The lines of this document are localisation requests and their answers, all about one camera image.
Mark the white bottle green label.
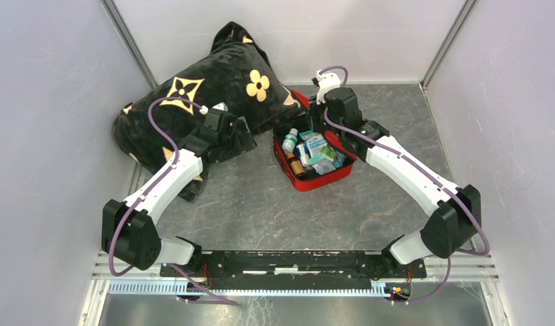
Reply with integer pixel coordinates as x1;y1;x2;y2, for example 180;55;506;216
281;128;298;154

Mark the small green packet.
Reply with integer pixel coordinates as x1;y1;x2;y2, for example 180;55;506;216
320;146;337;162

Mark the white bottle blue label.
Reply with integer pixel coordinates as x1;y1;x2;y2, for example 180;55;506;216
296;143;311;168

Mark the red medicine kit case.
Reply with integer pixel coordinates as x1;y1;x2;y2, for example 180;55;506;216
273;114;357;192

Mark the brown bottle orange cap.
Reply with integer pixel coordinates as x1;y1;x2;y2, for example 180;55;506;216
286;153;306;179

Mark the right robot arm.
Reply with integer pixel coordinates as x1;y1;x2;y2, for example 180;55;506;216
308;86;484;277

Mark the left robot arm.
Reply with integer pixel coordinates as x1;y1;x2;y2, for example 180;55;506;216
101;109;257;277

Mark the black pillow with gold flowers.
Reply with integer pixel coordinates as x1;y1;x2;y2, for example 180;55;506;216
112;21;309;202

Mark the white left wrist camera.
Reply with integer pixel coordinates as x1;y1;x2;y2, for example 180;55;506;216
199;102;228;115

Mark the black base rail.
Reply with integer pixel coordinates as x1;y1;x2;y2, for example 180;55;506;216
182;250;427;290

